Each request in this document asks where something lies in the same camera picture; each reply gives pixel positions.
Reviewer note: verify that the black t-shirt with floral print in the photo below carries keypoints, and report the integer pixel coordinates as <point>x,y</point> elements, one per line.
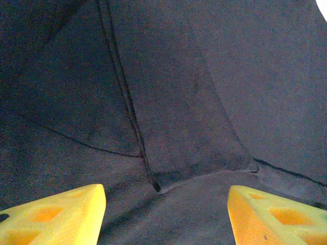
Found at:
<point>178,89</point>

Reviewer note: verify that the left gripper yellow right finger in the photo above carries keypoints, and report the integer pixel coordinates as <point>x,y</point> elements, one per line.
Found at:
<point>255,219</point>

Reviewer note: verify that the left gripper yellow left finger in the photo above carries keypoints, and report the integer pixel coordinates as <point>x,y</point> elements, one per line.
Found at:
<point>51,224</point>

